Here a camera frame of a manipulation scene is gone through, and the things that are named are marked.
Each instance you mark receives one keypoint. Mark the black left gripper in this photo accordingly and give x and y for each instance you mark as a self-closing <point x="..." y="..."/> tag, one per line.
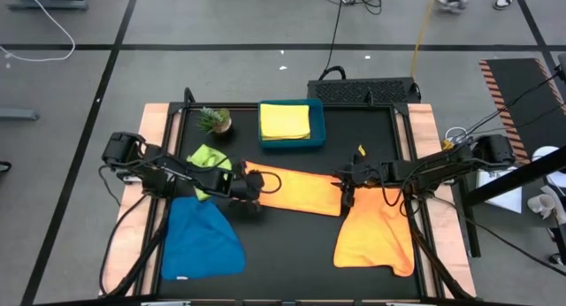
<point x="235" y="186"/>

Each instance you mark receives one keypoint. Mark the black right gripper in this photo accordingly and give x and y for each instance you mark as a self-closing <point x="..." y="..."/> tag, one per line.
<point x="376" y="175"/>

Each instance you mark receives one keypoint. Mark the green microfiber towel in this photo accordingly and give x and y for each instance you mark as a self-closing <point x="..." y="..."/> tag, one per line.
<point x="208" y="158"/>

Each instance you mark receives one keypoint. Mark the orange microfiber towel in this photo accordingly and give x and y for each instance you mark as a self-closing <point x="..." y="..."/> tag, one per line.
<point x="300" y="188"/>
<point x="376" y="235"/>

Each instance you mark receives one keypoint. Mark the blue microfiber towel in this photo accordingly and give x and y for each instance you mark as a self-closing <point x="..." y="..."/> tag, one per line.
<point x="199" y="239"/>

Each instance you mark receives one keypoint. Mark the yellow microfiber towel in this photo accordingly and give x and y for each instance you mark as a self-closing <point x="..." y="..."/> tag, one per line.
<point x="285" y="120"/>

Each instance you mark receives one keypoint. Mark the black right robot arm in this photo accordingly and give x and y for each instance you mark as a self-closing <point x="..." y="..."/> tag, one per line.
<point x="433" y="164"/>

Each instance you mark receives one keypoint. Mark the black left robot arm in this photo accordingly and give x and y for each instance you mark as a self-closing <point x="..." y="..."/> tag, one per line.
<point x="168" y="169"/>

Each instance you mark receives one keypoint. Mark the small yellow clip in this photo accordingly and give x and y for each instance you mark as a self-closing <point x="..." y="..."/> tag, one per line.
<point x="362" y="150"/>

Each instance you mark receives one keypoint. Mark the teal plastic bin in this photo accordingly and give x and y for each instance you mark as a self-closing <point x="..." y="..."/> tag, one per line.
<point x="318" y="120"/>

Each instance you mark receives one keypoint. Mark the potted succulent plant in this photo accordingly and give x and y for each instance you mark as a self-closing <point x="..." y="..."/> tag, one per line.
<point x="216" y="120"/>

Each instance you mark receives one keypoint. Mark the light wooden side board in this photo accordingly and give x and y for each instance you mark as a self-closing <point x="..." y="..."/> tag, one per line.
<point x="152" y="120"/>
<point x="420" y="124"/>

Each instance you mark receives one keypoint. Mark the black computer case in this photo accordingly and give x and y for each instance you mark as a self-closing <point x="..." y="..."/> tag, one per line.
<point x="362" y="90"/>

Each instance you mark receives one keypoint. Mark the yellow tag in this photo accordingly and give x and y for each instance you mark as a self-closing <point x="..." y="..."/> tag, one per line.
<point x="448" y="144"/>

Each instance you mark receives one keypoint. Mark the white paper sheet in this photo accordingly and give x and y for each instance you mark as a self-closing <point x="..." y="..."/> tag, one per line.
<point x="504" y="195"/>

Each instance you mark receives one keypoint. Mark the black mat with striped edges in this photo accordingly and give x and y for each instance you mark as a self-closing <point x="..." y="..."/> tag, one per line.
<point x="517" y="98"/>

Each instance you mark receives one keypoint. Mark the white cup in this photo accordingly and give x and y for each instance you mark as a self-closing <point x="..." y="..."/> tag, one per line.
<point x="541" y="204"/>

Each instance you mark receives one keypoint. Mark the person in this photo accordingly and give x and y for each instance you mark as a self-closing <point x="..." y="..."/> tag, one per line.
<point x="451" y="3"/>

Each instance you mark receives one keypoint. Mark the grey metal floor foot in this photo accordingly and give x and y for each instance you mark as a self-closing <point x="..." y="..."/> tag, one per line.
<point x="17" y="114"/>

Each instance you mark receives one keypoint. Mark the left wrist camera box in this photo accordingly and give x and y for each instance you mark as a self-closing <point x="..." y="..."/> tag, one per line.
<point x="255" y="183"/>

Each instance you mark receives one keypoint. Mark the black aluminium table frame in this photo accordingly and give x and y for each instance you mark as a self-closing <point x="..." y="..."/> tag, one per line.
<point x="208" y="105"/>

